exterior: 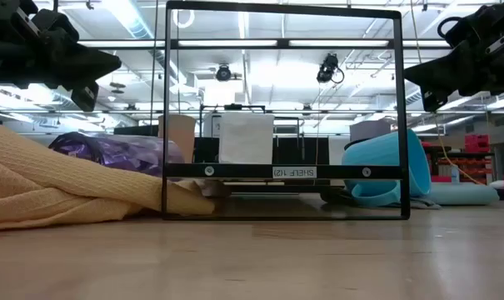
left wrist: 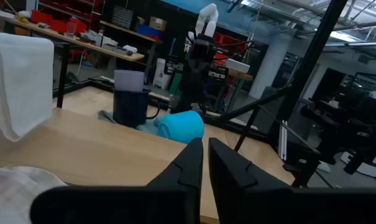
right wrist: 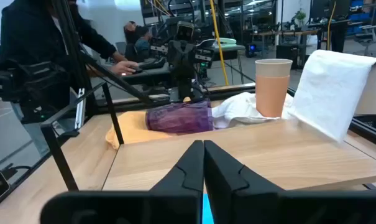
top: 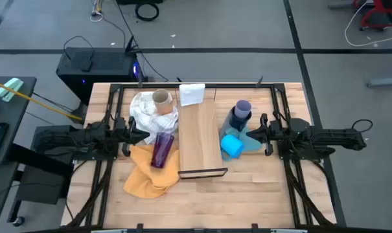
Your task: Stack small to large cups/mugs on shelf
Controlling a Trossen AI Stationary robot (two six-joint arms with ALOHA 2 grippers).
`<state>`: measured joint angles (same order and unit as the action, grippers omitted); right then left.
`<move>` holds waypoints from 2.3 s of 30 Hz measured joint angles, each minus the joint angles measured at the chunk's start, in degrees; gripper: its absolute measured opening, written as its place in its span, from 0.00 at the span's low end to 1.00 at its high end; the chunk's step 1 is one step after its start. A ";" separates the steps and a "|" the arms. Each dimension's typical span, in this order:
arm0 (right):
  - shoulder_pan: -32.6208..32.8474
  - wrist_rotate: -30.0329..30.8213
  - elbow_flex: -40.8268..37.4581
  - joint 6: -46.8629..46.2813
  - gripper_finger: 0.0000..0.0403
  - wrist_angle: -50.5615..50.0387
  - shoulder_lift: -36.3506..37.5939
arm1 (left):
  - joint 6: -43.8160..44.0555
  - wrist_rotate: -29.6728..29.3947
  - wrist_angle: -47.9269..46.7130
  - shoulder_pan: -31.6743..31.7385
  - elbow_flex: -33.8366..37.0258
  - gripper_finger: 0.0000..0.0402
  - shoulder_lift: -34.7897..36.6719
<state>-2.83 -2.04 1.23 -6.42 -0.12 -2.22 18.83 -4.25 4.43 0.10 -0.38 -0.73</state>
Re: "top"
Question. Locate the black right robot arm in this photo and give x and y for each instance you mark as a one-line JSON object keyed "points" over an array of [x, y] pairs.
{"points": [[331, 136]]}

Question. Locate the black equipment cart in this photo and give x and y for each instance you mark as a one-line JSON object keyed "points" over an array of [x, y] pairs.
{"points": [[37, 187]]}

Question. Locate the beige plastic cup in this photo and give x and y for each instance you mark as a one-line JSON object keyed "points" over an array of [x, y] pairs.
{"points": [[161, 97]]}

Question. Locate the wooden shelf with black frame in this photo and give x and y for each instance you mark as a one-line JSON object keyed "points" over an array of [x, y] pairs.
{"points": [[199, 136]]}

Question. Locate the white plaid dish towel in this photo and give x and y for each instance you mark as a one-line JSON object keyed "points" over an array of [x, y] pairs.
{"points": [[144, 113]]}

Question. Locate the teal cloth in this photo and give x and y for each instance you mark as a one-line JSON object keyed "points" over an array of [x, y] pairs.
{"points": [[252, 144]]}

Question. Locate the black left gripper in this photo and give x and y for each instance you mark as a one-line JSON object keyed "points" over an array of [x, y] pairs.
{"points": [[124, 132]]}

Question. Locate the lavender plastic cup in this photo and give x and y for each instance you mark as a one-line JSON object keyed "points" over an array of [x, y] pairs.
{"points": [[243, 108]]}

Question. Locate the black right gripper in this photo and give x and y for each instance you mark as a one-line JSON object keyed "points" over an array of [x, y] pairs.
{"points": [[273, 132]]}

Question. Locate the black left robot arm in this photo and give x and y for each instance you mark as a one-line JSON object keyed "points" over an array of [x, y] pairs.
{"points": [[85, 136]]}

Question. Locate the red chair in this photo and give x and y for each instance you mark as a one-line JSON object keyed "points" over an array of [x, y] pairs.
{"points": [[370, 21]]}

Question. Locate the small black external drive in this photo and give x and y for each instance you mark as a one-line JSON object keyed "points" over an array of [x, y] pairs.
{"points": [[86, 65]]}

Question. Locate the yellow-orange waffle cloth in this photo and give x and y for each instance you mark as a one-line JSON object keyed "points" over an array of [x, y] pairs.
{"points": [[144, 181]]}

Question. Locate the black side table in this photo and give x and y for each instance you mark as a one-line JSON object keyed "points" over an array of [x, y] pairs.
{"points": [[17, 113]]}

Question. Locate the purple faceted plastic tumbler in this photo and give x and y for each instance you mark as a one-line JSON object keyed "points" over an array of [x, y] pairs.
{"points": [[161, 150]]}

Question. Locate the grey floor bar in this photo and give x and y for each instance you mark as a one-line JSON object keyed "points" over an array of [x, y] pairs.
{"points": [[383, 82]]}

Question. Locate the mint green stapler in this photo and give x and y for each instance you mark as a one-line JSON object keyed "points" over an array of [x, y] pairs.
{"points": [[9, 89]]}

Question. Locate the black wifi antenna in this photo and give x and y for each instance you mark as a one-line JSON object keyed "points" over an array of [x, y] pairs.
{"points": [[129, 43]]}

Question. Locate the black metal rig frame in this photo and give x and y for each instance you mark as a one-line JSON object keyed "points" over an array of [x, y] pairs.
{"points": [[241, 86]]}

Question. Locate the black computer tower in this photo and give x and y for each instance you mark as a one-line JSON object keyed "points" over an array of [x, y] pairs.
{"points": [[111, 64]]}

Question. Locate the dark navy mug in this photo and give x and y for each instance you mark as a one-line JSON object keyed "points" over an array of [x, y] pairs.
{"points": [[237, 124]]}

